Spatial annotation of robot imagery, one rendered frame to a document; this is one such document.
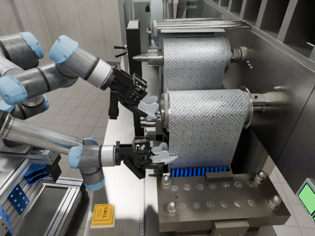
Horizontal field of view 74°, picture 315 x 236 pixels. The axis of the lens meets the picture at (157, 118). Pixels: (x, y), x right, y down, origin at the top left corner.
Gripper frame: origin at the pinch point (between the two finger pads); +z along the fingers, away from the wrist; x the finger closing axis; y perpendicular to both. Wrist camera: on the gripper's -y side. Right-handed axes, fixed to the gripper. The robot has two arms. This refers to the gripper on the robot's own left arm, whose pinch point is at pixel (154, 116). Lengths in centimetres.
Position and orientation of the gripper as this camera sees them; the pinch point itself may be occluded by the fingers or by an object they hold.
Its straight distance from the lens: 70.3
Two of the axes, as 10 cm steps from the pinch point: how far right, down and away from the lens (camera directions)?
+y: 6.4, -6.4, -4.3
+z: 7.6, 4.8, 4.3
